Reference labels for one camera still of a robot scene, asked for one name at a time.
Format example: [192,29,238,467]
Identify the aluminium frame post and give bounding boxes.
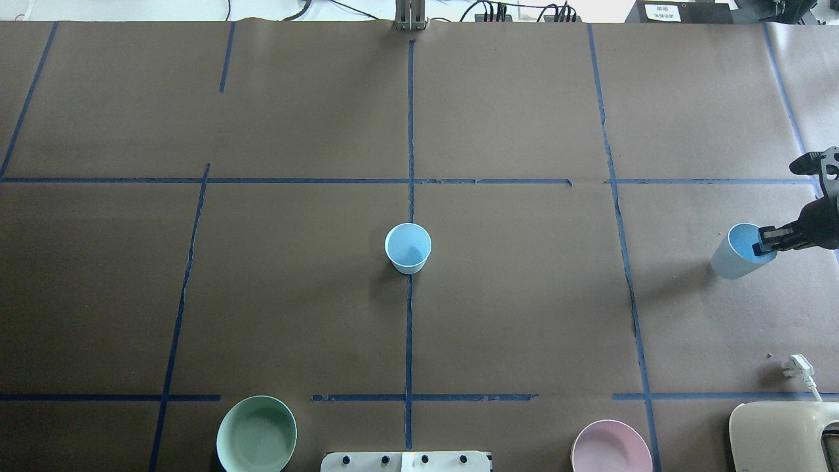
[395,0,428,31]

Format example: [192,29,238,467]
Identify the black box with label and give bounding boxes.
[624,1,734,24]

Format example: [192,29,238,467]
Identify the cream toaster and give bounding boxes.
[728,401,838,471]

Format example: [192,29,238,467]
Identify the light blue cup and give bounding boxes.
[384,223,433,275]
[711,223,777,280]

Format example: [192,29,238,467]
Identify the white camera mast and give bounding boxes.
[320,450,494,471]

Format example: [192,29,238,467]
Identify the pink bowl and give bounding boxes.
[570,420,654,471]

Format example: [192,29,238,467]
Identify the green bowl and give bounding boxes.
[216,395,298,471]

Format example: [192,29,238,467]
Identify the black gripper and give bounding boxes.
[752,197,838,256]

